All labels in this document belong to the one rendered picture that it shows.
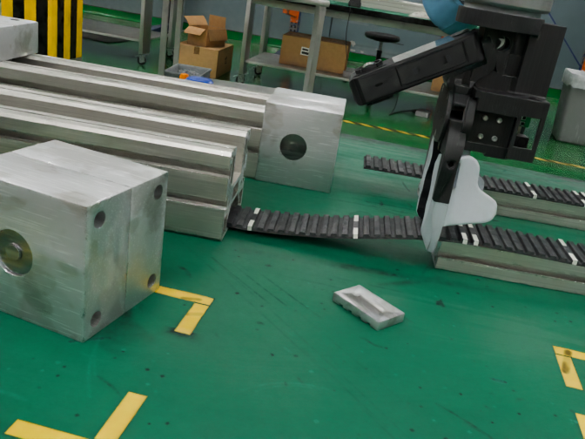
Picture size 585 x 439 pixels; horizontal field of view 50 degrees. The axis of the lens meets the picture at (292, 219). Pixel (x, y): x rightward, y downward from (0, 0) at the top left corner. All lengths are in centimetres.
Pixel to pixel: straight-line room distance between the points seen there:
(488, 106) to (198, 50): 521
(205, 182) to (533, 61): 30
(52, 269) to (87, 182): 6
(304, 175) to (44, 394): 44
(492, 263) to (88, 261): 38
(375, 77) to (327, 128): 19
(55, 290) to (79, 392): 7
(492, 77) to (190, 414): 37
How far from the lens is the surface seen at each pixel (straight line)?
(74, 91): 81
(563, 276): 65
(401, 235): 59
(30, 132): 61
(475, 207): 58
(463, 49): 56
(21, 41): 88
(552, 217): 82
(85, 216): 39
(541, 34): 57
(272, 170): 75
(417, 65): 56
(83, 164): 46
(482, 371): 48
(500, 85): 58
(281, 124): 73
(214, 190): 57
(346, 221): 62
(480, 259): 62
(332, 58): 552
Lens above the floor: 102
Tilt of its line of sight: 22 degrees down
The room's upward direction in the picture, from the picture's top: 9 degrees clockwise
